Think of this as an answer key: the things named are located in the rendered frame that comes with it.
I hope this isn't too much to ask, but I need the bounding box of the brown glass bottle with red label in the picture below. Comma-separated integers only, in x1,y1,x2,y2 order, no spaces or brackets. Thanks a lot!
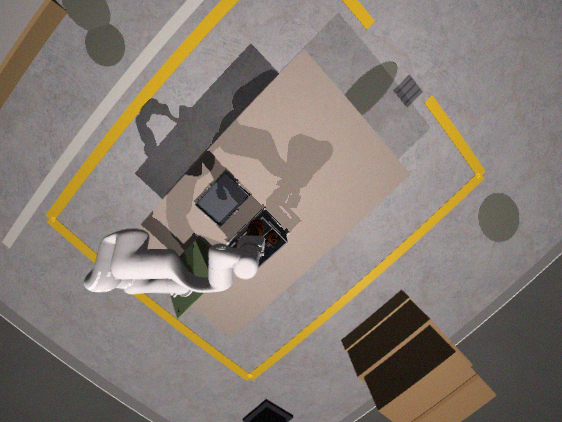
247,220,264,236

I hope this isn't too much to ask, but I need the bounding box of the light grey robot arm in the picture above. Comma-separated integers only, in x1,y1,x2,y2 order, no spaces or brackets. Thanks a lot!
84,229,264,297

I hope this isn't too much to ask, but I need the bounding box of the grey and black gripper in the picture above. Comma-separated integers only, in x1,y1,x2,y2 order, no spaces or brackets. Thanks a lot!
235,233,269,252

